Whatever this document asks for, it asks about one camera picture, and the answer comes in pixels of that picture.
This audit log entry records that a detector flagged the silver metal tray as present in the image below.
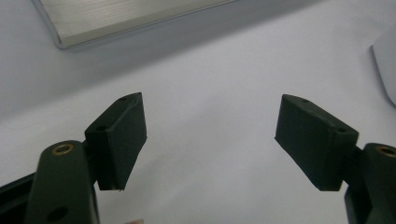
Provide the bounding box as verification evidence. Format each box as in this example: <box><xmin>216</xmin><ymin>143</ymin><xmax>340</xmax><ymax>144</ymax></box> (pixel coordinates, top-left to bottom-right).
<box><xmin>31</xmin><ymin>0</ymin><xmax>237</xmax><ymax>50</ymax></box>

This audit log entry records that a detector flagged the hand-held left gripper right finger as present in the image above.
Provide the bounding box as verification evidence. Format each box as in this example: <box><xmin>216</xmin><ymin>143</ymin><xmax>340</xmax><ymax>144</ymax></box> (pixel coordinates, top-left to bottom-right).
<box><xmin>274</xmin><ymin>93</ymin><xmax>396</xmax><ymax>224</ymax></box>

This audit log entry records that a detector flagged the white rounded object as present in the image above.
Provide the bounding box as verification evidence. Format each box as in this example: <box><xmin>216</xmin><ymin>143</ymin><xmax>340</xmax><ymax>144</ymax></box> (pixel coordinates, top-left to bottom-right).
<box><xmin>372</xmin><ymin>27</ymin><xmax>396</xmax><ymax>108</ymax></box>

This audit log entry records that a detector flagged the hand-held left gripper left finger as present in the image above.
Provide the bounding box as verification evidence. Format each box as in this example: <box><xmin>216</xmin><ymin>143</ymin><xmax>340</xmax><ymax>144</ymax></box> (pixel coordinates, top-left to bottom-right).
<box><xmin>23</xmin><ymin>91</ymin><xmax>148</xmax><ymax>224</ymax></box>

